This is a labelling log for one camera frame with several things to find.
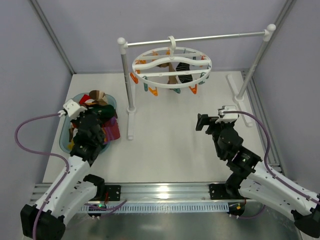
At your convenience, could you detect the aluminium mounting rail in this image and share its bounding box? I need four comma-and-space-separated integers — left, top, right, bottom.
29, 181, 271, 204

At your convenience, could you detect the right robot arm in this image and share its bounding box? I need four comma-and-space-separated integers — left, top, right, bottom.
195, 109, 320, 239

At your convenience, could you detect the dark green dotted sock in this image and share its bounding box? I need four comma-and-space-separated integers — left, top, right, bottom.
88, 104, 117, 120

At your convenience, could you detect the slotted cable duct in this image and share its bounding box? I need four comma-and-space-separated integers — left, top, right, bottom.
77, 202, 230, 214

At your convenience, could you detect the white round clip hanger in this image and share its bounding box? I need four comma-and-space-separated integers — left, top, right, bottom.
130, 35, 212, 94

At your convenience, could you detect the pile of colourful socks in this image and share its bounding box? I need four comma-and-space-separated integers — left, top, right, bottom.
59, 90, 121, 153

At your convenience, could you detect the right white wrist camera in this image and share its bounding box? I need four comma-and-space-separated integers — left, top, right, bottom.
215, 105, 239, 124

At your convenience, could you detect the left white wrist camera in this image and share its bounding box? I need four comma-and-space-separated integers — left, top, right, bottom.
63, 99, 87, 120

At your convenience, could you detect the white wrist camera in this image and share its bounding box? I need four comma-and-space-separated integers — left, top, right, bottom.
215, 105, 239, 124
63, 99, 87, 120

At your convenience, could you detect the translucent blue plastic basin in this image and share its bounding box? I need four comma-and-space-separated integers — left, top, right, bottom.
59, 92, 117, 154

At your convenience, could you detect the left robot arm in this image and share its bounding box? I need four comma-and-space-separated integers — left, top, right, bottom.
20, 110, 105, 240

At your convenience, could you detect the white metal clothes rack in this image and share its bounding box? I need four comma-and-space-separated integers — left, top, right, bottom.
117, 24, 277, 140

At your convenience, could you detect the tan ribbed sock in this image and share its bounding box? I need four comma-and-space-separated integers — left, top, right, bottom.
156, 62, 180, 86

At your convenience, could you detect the orange plastic clip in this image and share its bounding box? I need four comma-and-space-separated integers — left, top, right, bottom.
148, 87, 158, 97

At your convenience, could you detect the teal plastic clip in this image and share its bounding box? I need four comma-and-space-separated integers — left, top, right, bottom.
171, 88, 181, 94

